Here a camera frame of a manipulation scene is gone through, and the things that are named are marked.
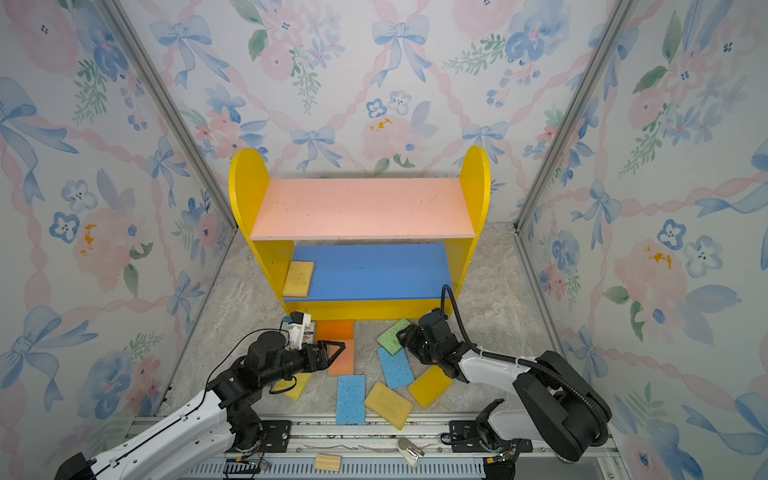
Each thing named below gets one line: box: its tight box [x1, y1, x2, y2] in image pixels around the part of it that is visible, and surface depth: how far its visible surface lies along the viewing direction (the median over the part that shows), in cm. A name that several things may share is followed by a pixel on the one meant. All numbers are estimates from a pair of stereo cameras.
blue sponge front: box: [336, 375, 366, 425], surface depth 80 cm
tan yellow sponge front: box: [364, 381, 414, 430], surface depth 79 cm
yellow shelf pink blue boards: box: [228, 146, 492, 321], surface depth 75 cm
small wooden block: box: [314, 453, 342, 472], surface depth 72 cm
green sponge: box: [377, 318, 411, 356], surface depth 90 cm
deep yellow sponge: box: [408, 365, 453, 409], surface depth 83 cm
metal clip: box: [397, 437, 425, 468], surface depth 72 cm
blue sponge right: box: [378, 347, 414, 390], surface depth 85 cm
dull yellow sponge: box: [282, 261, 315, 298], surface depth 87 cm
